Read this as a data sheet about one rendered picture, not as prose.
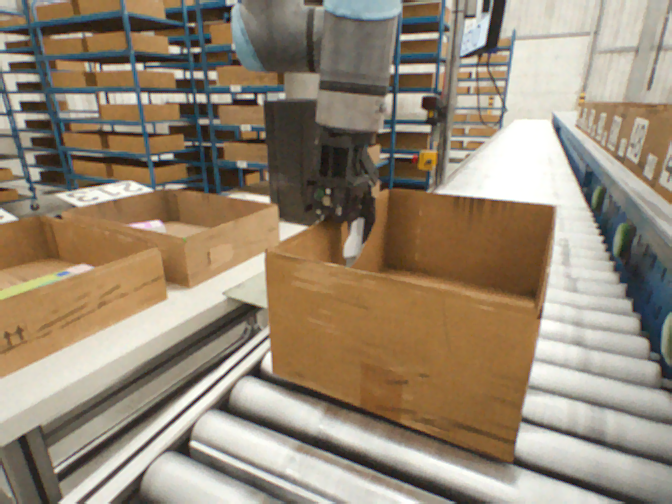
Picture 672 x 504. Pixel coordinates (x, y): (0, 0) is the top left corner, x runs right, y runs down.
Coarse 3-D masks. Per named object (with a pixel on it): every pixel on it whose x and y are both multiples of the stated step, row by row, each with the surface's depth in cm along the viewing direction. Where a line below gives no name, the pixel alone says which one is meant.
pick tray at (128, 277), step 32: (0, 224) 79; (32, 224) 84; (64, 224) 81; (0, 256) 80; (32, 256) 85; (64, 256) 85; (96, 256) 79; (128, 256) 63; (160, 256) 68; (0, 288) 72; (32, 288) 52; (64, 288) 55; (96, 288) 59; (128, 288) 64; (160, 288) 69; (0, 320) 50; (32, 320) 53; (64, 320) 56; (96, 320) 60; (0, 352) 50; (32, 352) 54
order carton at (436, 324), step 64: (384, 192) 76; (320, 256) 58; (384, 256) 82; (448, 256) 76; (512, 256) 70; (320, 320) 45; (384, 320) 40; (448, 320) 37; (512, 320) 34; (320, 384) 48; (384, 384) 43; (448, 384) 39; (512, 384) 36; (512, 448) 38
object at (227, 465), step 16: (192, 448) 42; (208, 448) 41; (208, 464) 42; (224, 464) 40; (240, 464) 40; (240, 480) 40; (256, 480) 39; (272, 480) 38; (272, 496) 39; (288, 496) 37; (304, 496) 36
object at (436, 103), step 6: (426, 96) 149; (432, 96) 148; (438, 96) 149; (426, 102) 149; (432, 102) 148; (438, 102) 149; (426, 108) 150; (432, 108) 149; (438, 108) 151; (432, 114) 154; (432, 120) 155
